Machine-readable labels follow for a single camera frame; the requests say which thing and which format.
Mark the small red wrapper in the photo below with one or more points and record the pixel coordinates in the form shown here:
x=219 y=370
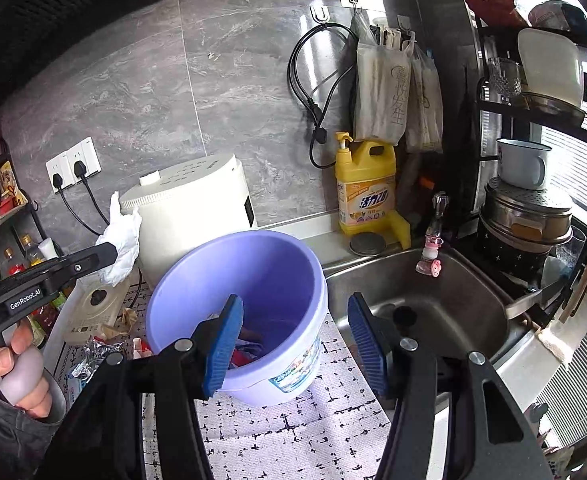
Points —
x=141 y=347

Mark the white cloth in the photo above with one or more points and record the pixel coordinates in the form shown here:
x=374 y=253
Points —
x=563 y=340

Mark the large plastic chopstick bag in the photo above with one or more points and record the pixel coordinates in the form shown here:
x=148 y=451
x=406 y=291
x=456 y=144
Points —
x=381 y=90

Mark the black range hood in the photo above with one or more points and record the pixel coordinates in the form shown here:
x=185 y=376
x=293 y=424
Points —
x=73 y=10

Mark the white enamel mug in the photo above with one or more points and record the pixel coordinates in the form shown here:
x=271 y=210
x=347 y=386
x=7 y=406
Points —
x=521 y=165

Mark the dark red bag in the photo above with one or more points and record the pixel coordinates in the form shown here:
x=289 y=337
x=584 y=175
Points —
x=496 y=10

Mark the white tissue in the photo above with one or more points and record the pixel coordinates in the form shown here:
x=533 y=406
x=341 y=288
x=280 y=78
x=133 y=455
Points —
x=121 y=240

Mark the black metal spice rack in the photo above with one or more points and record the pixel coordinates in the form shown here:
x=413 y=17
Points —
x=33 y=215

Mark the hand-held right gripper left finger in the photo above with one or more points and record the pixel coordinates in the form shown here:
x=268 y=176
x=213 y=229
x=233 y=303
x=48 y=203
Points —
x=222 y=350

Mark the person's left forearm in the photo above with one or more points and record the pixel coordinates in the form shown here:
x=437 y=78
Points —
x=3 y=440

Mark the purple plastic bucket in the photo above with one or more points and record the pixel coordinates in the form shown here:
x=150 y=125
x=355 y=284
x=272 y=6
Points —
x=273 y=280

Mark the yellow detergent bottle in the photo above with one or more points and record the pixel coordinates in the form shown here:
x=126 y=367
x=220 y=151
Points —
x=368 y=185

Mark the orange snack packet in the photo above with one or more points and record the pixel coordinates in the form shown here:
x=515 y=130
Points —
x=9 y=185

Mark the black dish rack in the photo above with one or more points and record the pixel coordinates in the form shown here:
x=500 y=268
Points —
x=523 y=107

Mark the black patterned bowl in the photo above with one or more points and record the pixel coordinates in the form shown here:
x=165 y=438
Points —
x=508 y=257

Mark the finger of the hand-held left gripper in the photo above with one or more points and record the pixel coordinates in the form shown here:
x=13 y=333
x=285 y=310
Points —
x=86 y=260

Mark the black plug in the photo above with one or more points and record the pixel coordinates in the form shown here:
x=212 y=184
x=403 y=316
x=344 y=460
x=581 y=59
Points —
x=54 y=177
x=79 y=167

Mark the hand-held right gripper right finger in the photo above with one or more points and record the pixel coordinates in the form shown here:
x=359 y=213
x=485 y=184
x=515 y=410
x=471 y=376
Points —
x=367 y=350

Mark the white wall socket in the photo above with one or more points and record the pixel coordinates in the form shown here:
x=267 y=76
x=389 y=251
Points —
x=57 y=165
x=87 y=152

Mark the stainless steamer pot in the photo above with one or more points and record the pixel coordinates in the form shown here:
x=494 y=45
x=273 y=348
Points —
x=523 y=210

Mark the patterned white table mat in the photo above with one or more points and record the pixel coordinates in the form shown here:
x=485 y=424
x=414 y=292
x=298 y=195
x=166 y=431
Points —
x=293 y=435

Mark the cream kettle base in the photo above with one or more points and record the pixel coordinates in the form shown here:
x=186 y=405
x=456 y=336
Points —
x=89 y=310

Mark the round metal lid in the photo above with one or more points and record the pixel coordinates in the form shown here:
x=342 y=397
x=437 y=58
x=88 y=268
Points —
x=367 y=244

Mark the yellow cap bottle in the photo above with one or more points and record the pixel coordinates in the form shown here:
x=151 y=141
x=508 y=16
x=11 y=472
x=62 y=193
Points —
x=32 y=252

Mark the faucet with pink filter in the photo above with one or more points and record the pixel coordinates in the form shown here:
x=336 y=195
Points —
x=432 y=255

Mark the silver foil wrapper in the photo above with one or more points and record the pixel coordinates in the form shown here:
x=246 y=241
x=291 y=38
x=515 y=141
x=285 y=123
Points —
x=96 y=357

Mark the white rice cooker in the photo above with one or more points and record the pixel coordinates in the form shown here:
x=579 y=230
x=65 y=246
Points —
x=198 y=200

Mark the clear glass goblet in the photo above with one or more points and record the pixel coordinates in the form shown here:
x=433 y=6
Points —
x=504 y=75

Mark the brown paper wrapper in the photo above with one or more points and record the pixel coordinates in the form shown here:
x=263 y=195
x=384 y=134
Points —
x=121 y=322

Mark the metal bowl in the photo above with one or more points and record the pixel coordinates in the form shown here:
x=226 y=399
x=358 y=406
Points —
x=553 y=107

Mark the stainless steel sink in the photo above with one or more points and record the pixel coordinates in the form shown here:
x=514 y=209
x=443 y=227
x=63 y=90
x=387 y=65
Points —
x=453 y=310

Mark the window blind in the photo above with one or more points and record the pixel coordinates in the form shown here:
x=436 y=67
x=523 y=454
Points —
x=568 y=170

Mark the red white wrapper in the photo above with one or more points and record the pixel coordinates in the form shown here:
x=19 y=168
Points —
x=251 y=350

